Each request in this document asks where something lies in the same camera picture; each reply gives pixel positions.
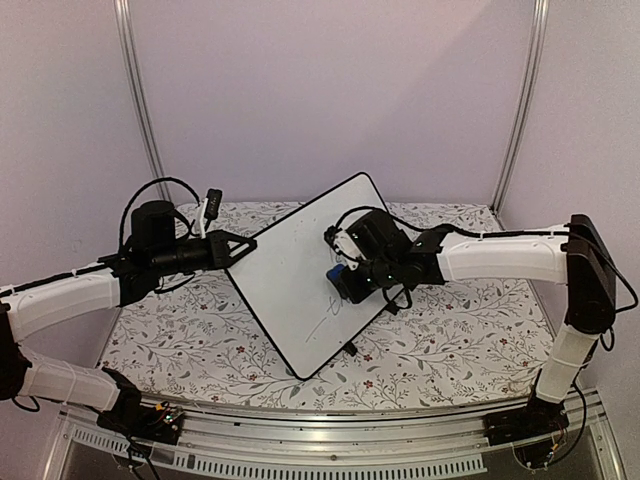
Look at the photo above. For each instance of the blue whiteboard eraser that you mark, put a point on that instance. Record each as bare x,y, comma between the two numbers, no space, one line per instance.
334,274

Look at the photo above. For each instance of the right aluminium corner post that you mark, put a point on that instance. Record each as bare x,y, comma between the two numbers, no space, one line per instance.
525,98

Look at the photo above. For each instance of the black whiteboard stand foot left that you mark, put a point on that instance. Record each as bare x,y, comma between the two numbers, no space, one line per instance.
350,349

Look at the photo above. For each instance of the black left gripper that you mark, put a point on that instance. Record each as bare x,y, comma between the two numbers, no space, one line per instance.
219,246

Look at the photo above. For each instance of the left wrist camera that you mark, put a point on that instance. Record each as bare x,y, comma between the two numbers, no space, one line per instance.
208,211

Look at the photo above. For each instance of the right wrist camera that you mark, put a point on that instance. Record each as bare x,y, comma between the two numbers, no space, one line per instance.
373,236

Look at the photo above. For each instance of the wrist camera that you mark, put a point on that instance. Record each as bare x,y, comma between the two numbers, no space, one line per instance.
373,236
208,211

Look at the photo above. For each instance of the left aluminium corner post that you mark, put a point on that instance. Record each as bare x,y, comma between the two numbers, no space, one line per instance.
135,81

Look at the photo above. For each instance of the floral patterned table mat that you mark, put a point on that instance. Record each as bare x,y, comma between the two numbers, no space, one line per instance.
460,343

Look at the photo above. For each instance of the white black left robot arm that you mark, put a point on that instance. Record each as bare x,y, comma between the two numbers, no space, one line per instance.
162,243

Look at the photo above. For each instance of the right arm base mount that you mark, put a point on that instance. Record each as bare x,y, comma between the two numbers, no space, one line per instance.
539,425

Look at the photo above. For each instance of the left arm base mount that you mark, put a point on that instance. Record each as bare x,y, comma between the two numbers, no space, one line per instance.
129,417

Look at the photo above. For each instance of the aluminium corner post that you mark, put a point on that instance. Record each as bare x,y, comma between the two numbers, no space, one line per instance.
525,98
135,81

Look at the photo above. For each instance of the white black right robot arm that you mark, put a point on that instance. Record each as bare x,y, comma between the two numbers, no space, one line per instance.
572,254

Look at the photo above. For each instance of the white whiteboard black frame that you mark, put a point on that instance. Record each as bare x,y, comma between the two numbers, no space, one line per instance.
283,281

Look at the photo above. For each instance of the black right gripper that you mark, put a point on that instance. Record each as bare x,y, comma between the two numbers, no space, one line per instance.
356,292

